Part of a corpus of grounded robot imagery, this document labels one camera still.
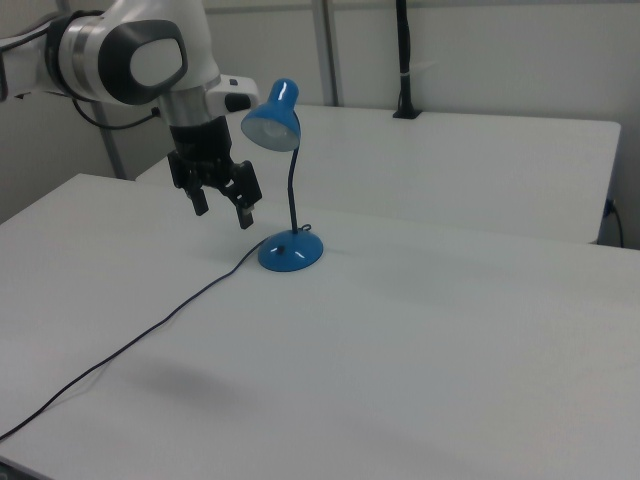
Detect black lamp power cord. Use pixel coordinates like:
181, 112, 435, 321
0, 237, 267, 442

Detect black clamped pole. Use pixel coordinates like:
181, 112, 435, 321
391, 0, 423, 121

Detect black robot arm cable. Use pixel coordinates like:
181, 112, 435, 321
69, 96, 162, 132

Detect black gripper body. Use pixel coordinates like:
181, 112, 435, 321
168, 115, 237, 190

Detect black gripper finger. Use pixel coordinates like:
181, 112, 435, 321
222, 159, 264, 231
167, 149, 210, 218

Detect black wall cable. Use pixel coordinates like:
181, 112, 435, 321
603, 197, 627, 249

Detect blue gooseneck desk lamp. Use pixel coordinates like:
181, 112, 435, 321
241, 77, 325, 274

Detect white background table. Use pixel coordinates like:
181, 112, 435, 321
134, 102, 623, 246

